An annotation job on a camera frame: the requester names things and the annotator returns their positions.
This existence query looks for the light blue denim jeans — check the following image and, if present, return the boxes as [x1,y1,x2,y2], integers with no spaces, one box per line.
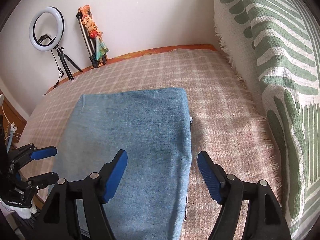
[53,88,192,239]

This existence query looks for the left gloved hand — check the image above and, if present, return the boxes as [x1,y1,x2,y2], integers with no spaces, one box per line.
[1,200,37,219]

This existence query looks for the wooden door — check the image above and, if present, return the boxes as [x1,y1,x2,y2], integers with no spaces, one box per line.
[1,96,27,143]

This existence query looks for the black mini tripod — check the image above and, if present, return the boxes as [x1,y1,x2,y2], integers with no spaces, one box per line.
[54,45,82,80]

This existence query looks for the pink plaid bed blanket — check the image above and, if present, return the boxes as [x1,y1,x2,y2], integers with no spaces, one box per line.
[20,54,281,239]

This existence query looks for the folded silver tripod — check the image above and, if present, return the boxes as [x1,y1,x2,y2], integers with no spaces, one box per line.
[75,12,109,69]

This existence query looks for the orange floral scarf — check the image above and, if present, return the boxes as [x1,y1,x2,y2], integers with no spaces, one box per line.
[77,4,110,62]

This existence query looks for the green white patterned pillow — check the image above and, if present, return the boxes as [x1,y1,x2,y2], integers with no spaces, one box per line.
[214,0,319,239]

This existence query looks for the white charging cable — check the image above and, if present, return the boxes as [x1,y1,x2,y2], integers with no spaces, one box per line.
[1,104,22,151]

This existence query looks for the black ring light cable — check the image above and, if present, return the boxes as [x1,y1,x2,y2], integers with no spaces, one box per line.
[42,49,65,97]

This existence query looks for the white ring light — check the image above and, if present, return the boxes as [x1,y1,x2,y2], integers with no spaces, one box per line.
[29,7,65,51]

